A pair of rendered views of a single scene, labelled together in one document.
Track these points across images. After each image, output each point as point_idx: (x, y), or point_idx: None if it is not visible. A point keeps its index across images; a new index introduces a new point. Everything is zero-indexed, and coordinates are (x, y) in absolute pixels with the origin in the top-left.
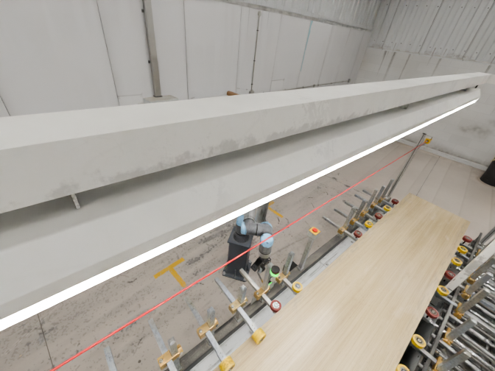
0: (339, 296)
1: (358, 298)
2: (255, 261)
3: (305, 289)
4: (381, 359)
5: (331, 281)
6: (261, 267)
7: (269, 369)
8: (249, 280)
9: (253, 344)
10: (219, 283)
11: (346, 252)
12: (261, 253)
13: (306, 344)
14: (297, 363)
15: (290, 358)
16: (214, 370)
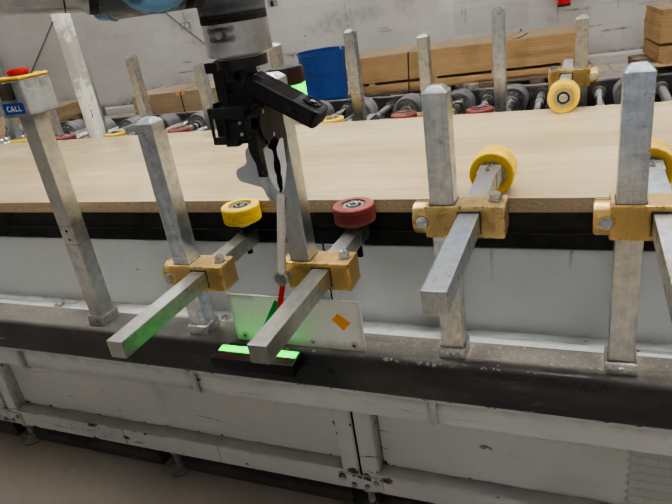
0: (219, 171)
1: (205, 160)
2: (285, 96)
3: (241, 198)
4: (332, 128)
5: None
6: (278, 137)
7: (534, 162)
8: (302, 299)
9: (522, 188)
10: (445, 268)
11: (29, 200)
12: (266, 17)
13: (405, 160)
14: (462, 154)
15: (465, 159)
16: None
